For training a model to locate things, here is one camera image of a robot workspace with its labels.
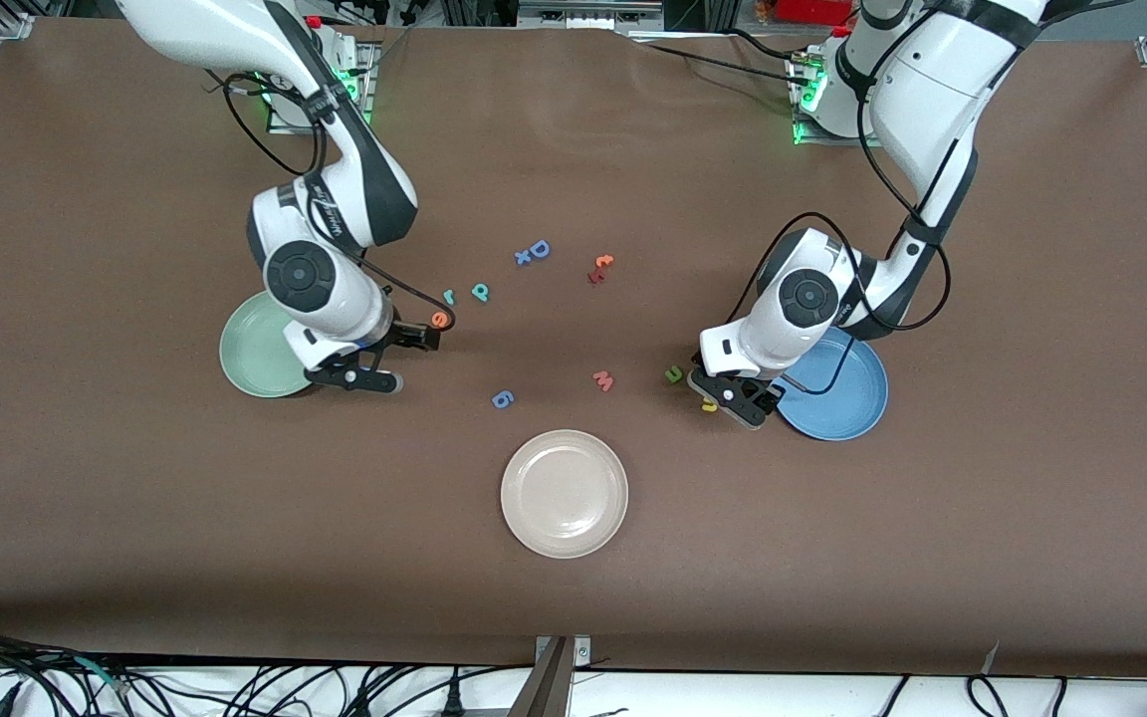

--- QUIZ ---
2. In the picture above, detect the long black table cable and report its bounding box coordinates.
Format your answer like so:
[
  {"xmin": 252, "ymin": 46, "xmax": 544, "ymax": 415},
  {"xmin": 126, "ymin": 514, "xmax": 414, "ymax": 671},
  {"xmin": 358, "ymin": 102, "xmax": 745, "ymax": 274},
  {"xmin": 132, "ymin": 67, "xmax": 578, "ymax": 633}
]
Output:
[{"xmin": 623, "ymin": 32, "xmax": 813, "ymax": 91}]

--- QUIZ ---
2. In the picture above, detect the teal floor cable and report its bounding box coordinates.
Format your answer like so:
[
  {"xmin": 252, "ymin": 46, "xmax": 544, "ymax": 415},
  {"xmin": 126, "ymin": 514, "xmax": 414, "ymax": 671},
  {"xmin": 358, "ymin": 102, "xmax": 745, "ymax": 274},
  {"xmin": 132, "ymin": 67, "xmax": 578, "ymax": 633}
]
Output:
[{"xmin": 71, "ymin": 652, "xmax": 131, "ymax": 695}]

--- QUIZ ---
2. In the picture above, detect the short black table cable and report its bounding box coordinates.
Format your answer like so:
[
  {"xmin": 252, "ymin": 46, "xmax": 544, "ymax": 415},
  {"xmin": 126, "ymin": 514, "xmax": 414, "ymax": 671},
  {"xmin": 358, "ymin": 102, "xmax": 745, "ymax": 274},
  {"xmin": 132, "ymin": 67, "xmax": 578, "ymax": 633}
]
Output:
[{"xmin": 728, "ymin": 28, "xmax": 802, "ymax": 61}]

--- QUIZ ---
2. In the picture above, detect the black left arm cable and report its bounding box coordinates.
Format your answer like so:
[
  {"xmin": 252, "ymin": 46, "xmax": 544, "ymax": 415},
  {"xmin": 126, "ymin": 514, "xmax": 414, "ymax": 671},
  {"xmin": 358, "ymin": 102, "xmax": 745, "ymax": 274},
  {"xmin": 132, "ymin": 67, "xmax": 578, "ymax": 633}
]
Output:
[{"xmin": 728, "ymin": 60, "xmax": 953, "ymax": 399}]

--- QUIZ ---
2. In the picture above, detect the black looped floor cable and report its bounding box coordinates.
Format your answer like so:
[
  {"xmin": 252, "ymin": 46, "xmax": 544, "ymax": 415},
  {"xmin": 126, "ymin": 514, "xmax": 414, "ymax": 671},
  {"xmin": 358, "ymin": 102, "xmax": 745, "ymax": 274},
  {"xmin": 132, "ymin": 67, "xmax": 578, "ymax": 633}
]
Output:
[{"xmin": 967, "ymin": 675, "xmax": 1011, "ymax": 717}]

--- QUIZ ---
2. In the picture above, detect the blue plate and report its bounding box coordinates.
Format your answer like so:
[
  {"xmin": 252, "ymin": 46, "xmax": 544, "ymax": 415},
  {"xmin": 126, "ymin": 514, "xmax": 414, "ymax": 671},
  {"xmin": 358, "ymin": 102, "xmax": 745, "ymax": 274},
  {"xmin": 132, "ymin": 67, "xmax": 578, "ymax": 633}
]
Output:
[{"xmin": 776, "ymin": 329, "xmax": 890, "ymax": 442}]

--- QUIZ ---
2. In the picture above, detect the beige plate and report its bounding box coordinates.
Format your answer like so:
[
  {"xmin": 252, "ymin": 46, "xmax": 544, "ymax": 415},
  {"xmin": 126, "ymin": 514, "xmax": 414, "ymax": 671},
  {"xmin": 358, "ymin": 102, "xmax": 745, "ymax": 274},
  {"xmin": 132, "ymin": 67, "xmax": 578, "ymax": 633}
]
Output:
[{"xmin": 500, "ymin": 429, "xmax": 629, "ymax": 560}]

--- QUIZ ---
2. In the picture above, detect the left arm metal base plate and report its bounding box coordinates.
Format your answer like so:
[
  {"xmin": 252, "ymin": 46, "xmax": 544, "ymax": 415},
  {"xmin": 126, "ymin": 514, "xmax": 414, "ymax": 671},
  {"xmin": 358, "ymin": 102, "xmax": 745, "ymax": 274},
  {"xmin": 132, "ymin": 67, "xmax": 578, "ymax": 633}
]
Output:
[{"xmin": 788, "ymin": 50, "xmax": 873, "ymax": 148}]

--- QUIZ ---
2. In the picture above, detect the brown table cover mat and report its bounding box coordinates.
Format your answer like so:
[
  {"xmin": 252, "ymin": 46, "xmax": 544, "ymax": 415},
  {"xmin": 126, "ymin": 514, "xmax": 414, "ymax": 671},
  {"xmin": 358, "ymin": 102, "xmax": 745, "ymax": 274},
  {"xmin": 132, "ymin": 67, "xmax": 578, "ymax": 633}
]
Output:
[{"xmin": 0, "ymin": 20, "xmax": 1147, "ymax": 680}]

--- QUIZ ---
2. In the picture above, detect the aluminium profile with bracket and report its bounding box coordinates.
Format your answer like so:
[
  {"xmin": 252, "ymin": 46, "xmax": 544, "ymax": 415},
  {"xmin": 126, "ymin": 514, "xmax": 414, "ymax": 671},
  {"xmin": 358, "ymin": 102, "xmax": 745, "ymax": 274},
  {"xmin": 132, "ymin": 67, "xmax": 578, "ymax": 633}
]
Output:
[{"xmin": 509, "ymin": 635, "xmax": 592, "ymax": 717}]

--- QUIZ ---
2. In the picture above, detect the grey metal rail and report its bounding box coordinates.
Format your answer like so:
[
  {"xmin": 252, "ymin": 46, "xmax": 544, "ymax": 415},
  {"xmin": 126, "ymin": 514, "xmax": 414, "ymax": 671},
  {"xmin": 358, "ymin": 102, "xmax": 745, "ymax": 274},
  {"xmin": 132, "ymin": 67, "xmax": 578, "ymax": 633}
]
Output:
[{"xmin": 519, "ymin": 0, "xmax": 664, "ymax": 31}]

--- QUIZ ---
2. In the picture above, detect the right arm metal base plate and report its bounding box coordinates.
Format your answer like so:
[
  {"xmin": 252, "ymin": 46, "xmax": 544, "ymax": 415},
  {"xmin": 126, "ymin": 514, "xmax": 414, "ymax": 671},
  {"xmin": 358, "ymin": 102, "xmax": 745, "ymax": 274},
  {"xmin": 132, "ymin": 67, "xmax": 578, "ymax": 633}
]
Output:
[{"xmin": 265, "ymin": 40, "xmax": 382, "ymax": 135}]

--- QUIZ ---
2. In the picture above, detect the red box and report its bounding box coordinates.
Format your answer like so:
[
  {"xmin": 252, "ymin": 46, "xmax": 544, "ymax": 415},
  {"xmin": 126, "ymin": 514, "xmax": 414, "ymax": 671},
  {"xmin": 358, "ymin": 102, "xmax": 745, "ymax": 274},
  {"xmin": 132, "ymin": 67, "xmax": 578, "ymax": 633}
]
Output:
[{"xmin": 778, "ymin": 0, "xmax": 853, "ymax": 26}]

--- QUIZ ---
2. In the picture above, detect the pale green plate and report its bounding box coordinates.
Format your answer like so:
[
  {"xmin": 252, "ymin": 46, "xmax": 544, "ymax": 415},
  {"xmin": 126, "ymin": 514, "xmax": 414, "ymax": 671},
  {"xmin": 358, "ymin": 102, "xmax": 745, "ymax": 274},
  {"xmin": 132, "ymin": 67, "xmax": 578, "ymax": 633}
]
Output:
[{"xmin": 219, "ymin": 291, "xmax": 318, "ymax": 399}]

